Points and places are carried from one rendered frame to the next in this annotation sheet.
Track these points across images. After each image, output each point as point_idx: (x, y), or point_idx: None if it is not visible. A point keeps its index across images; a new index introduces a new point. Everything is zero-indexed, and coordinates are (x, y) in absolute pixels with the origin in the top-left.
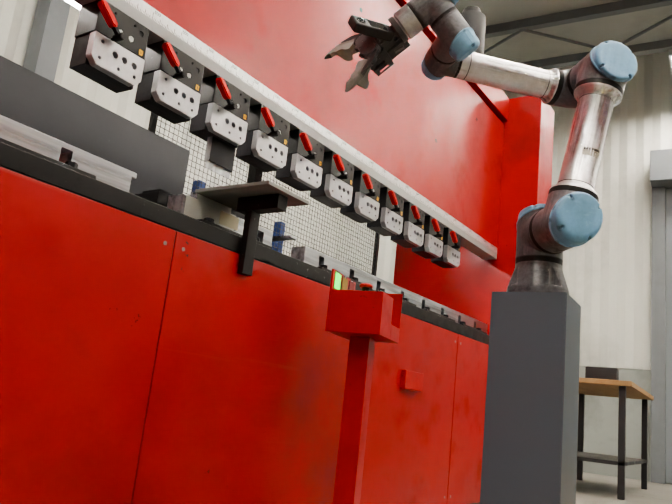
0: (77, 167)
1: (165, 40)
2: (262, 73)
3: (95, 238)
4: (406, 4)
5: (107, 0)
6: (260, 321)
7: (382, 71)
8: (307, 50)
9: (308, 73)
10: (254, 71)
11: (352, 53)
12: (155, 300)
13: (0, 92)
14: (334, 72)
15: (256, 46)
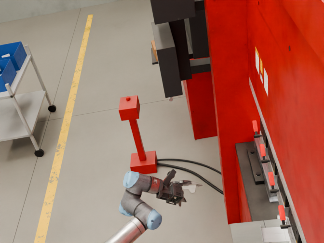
0: (257, 175)
1: (268, 142)
2: (289, 185)
3: (244, 197)
4: (151, 176)
5: (261, 119)
6: None
7: (173, 203)
8: (306, 191)
9: (306, 211)
10: (286, 181)
11: (187, 189)
12: None
13: None
14: (323, 233)
15: (286, 165)
